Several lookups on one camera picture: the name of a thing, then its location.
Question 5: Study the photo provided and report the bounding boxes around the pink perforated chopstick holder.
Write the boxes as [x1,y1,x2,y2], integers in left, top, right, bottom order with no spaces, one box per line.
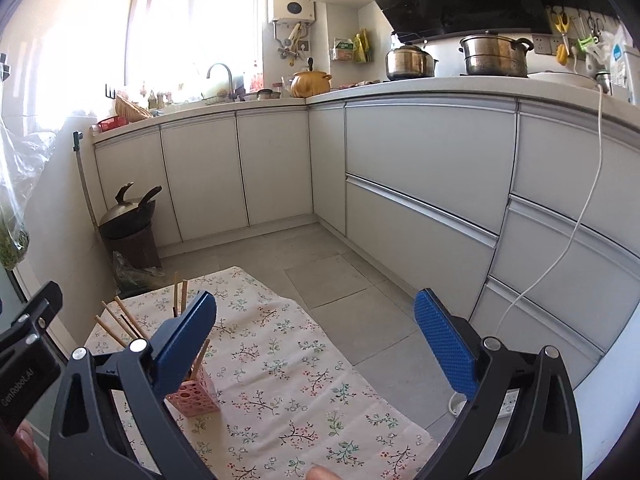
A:
[165,367,221,416]

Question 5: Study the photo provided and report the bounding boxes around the black wok with lid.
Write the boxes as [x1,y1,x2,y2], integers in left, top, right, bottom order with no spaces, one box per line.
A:
[98,182,164,241]

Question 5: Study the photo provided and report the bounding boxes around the white kitchen countertop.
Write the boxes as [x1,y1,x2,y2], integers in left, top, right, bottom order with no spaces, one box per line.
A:
[90,75,640,143]

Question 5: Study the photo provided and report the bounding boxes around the white power strip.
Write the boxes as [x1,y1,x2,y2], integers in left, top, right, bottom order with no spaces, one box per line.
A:
[446,389,519,420]

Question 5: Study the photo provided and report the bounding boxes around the wicker basket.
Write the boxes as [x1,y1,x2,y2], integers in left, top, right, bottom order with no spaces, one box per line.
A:
[114,95,154,124]

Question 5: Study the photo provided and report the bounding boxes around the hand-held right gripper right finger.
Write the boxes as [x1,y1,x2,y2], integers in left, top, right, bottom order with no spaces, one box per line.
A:
[413,288,584,480]

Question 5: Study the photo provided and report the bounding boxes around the white power cable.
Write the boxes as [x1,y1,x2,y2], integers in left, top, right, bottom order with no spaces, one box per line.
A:
[492,84,607,343]

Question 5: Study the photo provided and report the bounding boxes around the brown stand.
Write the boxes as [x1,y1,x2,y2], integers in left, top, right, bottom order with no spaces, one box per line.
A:
[106,227,162,271]

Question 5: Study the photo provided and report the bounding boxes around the grey gas pipe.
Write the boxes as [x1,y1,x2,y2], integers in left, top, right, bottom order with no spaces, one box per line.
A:
[72,131,101,227]

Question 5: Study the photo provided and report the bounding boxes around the row of small condiment bottles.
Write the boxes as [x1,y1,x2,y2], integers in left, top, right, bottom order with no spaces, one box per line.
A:
[140,87,175,111]

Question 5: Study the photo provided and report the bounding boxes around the bright kitchen window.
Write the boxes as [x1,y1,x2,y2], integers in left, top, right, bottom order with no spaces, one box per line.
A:
[127,0,266,103]

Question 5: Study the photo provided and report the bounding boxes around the white kitchen base cabinets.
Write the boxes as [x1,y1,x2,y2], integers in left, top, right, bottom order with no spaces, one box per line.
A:
[92,95,640,391]

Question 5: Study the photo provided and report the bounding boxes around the yellow handled scissors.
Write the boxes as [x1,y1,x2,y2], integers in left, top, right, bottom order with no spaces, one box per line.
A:
[549,6,572,41]

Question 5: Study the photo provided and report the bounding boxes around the person's right hand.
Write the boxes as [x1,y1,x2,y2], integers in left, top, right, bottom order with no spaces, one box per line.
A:
[304,464,347,480]

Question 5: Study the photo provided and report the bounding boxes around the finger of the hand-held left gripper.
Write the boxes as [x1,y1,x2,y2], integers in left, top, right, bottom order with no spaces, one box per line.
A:
[0,281,64,367]

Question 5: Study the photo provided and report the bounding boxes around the wall rack with packets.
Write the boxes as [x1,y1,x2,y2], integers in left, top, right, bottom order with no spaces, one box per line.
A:
[329,27,375,66]

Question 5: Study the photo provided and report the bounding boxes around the steel pot with lid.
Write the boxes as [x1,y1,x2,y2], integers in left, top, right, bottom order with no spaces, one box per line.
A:
[385,44,440,82]

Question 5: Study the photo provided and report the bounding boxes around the bunch of wooden chopsticks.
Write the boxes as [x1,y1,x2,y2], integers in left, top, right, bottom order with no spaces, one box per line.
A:
[94,270,211,381]

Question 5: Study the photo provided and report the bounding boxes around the bag of leafy greens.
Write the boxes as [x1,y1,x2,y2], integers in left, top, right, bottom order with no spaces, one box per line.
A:
[112,250,167,293]

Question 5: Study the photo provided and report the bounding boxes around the white plate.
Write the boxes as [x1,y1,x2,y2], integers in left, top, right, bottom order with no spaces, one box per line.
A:
[527,70,600,90]

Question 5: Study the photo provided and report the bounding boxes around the hanging plastic bag of vegetables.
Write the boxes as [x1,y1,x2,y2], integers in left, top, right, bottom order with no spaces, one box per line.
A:
[0,120,53,269]

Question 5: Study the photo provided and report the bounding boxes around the steel steamer pot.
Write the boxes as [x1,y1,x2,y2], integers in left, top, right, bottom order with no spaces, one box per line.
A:
[459,31,536,79]

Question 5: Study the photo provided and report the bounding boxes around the chrome sink faucet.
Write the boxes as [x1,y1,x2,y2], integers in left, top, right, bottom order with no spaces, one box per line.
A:
[206,62,235,103]

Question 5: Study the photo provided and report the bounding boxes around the white plastic bag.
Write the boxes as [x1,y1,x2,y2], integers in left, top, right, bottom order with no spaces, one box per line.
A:
[592,24,627,73]

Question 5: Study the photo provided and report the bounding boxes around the yellow clay pot with lid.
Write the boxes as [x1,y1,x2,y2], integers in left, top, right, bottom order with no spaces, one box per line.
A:
[290,57,334,99]

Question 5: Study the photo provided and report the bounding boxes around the floral tablecloth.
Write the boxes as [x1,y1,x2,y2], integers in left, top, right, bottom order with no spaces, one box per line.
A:
[82,266,441,480]

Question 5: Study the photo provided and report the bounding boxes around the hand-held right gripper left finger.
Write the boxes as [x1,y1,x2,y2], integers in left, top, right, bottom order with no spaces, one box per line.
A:
[48,290,222,480]

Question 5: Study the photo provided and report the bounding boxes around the person's left hand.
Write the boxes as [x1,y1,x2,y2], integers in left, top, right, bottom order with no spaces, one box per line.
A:
[12,422,50,480]

